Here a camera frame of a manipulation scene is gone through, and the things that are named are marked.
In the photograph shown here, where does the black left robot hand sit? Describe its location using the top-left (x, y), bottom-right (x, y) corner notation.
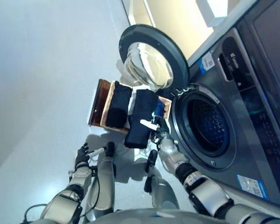
top-left (74, 142), bottom-right (106, 169)

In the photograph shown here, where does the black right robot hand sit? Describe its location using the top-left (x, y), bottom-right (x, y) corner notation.
top-left (140, 117), bottom-right (171, 141)

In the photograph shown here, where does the blue garment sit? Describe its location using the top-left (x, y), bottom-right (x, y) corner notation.
top-left (153, 100), bottom-right (165, 122)

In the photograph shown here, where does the long dark navy garment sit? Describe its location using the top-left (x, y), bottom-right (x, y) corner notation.
top-left (124, 88), bottom-right (159, 149)

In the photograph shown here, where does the grey front-load washing machine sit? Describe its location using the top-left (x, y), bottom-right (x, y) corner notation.
top-left (170, 28), bottom-right (280, 203)

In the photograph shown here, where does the large rectangular wicker basket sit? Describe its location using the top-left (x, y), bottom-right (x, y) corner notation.
top-left (100, 80), bottom-right (173, 135)

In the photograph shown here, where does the silver left robot leg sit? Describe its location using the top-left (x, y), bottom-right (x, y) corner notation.
top-left (84, 141), bottom-right (117, 215)

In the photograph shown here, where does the silver robot leg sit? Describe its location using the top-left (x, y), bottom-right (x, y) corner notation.
top-left (84, 141), bottom-right (117, 215)
top-left (143, 149), bottom-right (180, 210)

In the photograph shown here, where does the black garment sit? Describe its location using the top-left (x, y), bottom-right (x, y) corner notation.
top-left (106, 80), bottom-right (133, 128)

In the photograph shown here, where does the brown glossy stool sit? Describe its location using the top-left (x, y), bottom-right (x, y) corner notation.
top-left (88, 78), bottom-right (112, 128)

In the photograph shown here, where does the silver right robot leg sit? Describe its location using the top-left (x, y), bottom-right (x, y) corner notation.
top-left (143, 149), bottom-right (180, 210)

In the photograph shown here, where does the small blue white sticker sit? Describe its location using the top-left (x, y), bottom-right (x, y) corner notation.
top-left (199, 52), bottom-right (219, 74)

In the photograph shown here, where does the grey robot torso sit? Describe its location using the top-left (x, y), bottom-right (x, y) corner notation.
top-left (86, 207), bottom-right (201, 224)

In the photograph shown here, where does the round glass washer door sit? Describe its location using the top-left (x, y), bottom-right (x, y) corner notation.
top-left (118, 23), bottom-right (190, 92)

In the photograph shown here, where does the blue energy label sticker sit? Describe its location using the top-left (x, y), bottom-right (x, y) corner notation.
top-left (237, 174), bottom-right (270, 201)

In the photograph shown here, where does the dark grey stacked dryer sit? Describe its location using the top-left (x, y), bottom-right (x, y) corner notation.
top-left (238, 0), bottom-right (280, 94)

